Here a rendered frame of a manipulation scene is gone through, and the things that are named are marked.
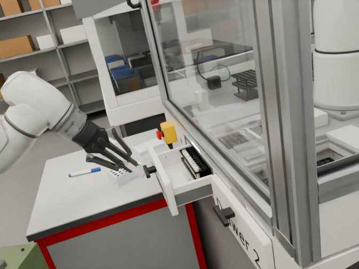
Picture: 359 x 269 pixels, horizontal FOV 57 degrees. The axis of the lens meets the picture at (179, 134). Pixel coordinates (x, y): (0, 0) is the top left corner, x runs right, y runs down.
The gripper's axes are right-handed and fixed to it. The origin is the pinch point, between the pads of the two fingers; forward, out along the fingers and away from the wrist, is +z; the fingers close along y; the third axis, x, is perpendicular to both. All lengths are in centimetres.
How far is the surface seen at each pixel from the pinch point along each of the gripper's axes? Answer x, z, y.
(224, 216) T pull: -32.9, 10.2, 11.7
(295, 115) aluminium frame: -55, -11, 33
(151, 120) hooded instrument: 82, 22, 5
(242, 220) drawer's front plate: -37.1, 11.1, 14.3
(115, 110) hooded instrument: 80, 3, -2
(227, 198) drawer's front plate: -29.3, 10.5, 14.7
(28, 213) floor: 166, 24, -128
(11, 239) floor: 135, 20, -134
